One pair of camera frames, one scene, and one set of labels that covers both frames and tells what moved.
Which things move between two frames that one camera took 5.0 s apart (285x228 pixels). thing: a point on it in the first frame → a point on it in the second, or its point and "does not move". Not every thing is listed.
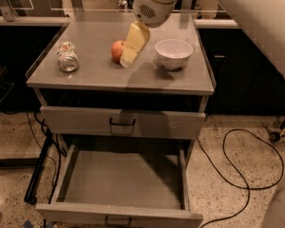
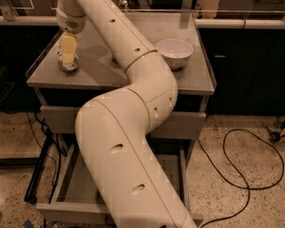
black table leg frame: (36, 164) does not move
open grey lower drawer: (122, 184) does not move
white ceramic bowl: (173, 53) does not move
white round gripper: (150, 12) → (70, 23)
